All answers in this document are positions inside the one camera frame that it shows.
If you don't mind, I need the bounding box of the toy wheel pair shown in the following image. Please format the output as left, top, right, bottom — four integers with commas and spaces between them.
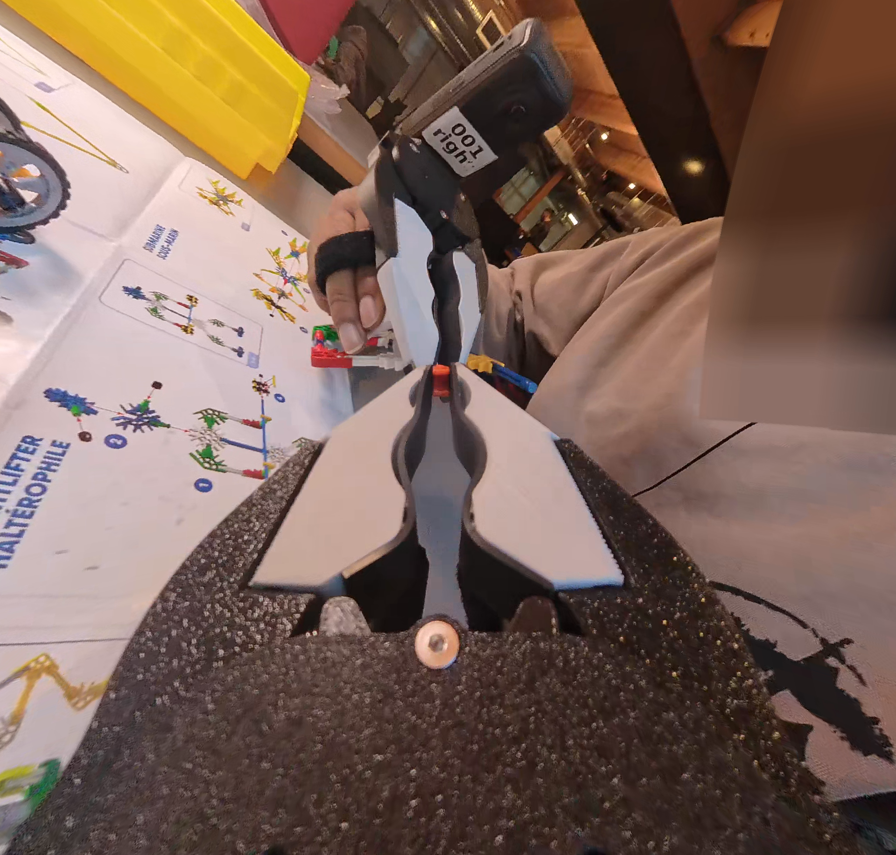
0, 97, 71, 247

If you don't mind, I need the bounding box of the clear plastic bag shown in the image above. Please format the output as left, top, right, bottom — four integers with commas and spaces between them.
301, 69, 351, 117

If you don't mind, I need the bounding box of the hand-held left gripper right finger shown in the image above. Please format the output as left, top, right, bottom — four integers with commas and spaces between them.
448, 365, 627, 629

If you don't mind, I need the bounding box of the white instruction sheet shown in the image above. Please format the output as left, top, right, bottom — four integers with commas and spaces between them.
0, 1, 407, 828

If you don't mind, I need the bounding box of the yellow plastic bin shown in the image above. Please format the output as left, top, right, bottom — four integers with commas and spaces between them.
0, 0, 312, 180

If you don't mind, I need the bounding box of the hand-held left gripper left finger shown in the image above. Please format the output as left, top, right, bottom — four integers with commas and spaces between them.
250, 365, 438, 629

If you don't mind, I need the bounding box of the red box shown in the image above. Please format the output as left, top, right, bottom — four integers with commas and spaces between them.
252, 0, 382, 62

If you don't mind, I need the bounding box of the person's right forearm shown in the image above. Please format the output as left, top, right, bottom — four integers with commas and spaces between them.
483, 218, 722, 443

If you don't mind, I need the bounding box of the person's upper body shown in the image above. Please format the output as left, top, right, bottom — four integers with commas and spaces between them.
539, 218, 896, 800

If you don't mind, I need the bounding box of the thin black cable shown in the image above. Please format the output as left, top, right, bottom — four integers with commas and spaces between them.
637, 421, 757, 499

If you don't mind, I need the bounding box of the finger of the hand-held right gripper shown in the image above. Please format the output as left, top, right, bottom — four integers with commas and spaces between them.
381, 200, 438, 373
437, 246, 491, 369

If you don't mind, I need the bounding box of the colourful construction toy model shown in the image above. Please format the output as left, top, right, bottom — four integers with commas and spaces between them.
308, 323, 540, 398

